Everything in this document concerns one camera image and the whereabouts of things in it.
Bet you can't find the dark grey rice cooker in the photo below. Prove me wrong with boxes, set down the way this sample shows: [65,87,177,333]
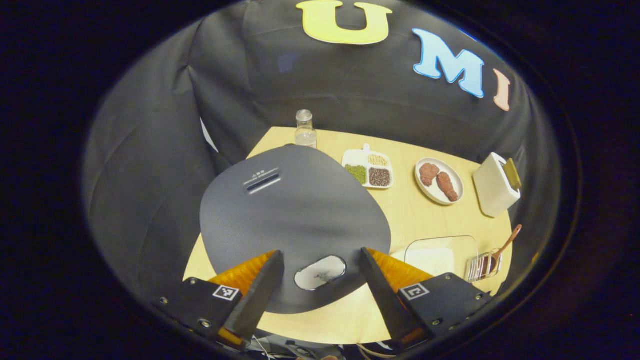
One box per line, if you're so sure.
[200,144,392,315]

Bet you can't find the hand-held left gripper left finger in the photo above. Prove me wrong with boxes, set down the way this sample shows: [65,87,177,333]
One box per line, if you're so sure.
[152,250,286,351]

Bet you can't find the dark wooden spoon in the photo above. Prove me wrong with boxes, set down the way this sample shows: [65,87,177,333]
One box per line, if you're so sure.
[487,224,523,273]

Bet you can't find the white ceramic holder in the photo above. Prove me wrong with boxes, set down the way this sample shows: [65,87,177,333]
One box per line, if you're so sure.
[472,152,522,218]

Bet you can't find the brown meat piece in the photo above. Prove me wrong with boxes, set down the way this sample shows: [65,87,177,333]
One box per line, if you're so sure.
[436,171,459,203]
[419,162,440,188]

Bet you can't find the metal wire chopstick holder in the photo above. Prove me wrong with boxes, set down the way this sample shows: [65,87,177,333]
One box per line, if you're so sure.
[465,248,503,283]

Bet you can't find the round white plate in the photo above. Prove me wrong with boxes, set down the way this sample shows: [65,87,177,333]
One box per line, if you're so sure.
[414,157,465,206]

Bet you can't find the small glass bottle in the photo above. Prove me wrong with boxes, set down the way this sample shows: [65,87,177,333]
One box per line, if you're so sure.
[294,109,318,149]

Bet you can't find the white divided bean dish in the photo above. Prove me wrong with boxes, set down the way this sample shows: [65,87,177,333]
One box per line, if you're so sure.
[341,143,395,190]

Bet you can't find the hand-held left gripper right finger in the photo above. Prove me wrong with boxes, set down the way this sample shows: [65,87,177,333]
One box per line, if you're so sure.
[359,247,493,351]

